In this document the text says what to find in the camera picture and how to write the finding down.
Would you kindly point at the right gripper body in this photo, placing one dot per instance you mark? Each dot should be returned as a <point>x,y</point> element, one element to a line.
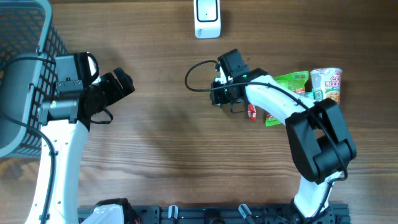
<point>222,93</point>

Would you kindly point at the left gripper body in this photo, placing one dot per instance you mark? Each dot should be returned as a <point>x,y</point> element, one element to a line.
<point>108,91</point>

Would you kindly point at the red snack packet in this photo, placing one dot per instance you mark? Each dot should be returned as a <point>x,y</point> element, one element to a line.
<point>252,113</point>

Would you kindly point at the green snack bag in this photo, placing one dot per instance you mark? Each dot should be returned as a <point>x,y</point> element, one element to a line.
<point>295,81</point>

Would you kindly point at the cup noodles container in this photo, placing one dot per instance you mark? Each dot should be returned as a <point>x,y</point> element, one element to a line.
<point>326,83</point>

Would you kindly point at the teal wet wipes packet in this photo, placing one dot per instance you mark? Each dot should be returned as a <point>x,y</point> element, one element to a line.
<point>309,95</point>

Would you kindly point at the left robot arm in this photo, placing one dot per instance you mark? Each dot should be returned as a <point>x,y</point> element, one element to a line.
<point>65,117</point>

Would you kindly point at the white barcode scanner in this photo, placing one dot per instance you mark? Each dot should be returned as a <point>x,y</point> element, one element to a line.
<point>207,19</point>

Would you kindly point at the grey plastic shopping basket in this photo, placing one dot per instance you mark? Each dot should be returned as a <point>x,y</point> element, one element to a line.
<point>26,30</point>

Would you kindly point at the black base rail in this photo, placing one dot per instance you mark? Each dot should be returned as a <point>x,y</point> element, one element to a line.
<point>270,213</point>

